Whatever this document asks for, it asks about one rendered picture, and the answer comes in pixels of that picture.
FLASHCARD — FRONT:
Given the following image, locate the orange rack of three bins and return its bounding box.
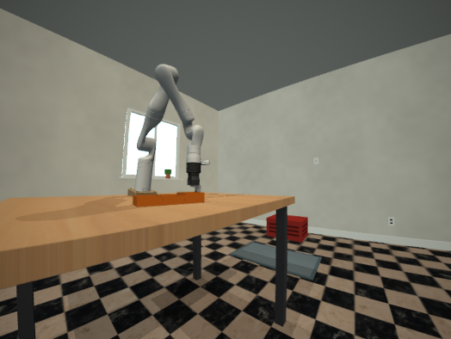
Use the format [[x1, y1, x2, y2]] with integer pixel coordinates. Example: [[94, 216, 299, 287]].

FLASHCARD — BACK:
[[133, 192, 205, 207]]

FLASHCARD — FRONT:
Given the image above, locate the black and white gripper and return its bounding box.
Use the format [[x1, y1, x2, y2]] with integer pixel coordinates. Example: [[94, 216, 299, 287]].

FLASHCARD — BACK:
[[186, 153, 210, 192]]

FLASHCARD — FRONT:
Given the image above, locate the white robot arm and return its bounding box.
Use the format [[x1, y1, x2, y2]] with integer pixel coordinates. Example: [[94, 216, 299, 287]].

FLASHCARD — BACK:
[[134, 65, 204, 192]]

